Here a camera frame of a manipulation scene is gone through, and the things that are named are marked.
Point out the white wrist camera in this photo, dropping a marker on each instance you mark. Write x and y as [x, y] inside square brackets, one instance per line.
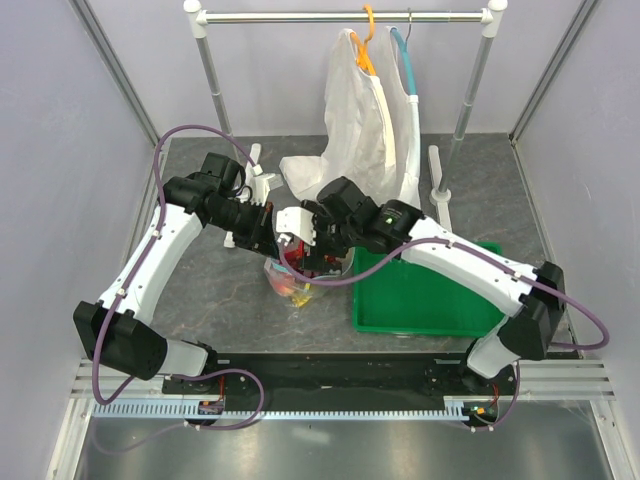
[261, 183]
[298, 222]

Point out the silver clothes rack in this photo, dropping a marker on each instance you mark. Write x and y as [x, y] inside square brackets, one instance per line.
[490, 17]

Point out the white garment on orange hanger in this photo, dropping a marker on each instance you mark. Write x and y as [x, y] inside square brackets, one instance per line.
[361, 144]

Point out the red strawberry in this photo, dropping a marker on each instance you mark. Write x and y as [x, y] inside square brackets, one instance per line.
[295, 255]

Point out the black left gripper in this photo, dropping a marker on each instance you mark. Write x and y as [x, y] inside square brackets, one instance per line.
[260, 238]

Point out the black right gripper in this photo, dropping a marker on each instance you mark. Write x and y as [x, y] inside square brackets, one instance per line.
[314, 259]

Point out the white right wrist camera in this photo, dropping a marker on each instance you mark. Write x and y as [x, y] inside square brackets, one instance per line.
[298, 222]

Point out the teal hanger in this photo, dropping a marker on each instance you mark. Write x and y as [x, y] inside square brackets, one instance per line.
[402, 42]

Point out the orange hanger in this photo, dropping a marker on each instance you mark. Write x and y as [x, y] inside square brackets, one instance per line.
[363, 60]

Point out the white garment on teal hanger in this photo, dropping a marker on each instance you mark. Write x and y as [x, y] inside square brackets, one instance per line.
[404, 114]

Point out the peach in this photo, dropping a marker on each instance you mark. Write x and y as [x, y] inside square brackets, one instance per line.
[286, 288]

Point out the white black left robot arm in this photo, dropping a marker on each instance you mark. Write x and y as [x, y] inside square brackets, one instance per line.
[116, 330]

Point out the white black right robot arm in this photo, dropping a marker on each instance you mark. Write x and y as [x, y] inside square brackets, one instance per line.
[529, 297]

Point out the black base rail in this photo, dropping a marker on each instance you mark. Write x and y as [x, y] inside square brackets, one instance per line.
[344, 380]

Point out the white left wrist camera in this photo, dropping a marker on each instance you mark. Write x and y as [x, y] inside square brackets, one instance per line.
[261, 183]

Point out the green plastic tray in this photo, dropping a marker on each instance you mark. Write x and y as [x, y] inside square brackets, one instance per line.
[404, 298]

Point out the light blue cable duct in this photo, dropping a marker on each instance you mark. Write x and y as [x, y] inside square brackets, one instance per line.
[194, 409]

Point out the clear zip top bag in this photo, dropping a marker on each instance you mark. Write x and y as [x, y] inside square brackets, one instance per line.
[273, 270]

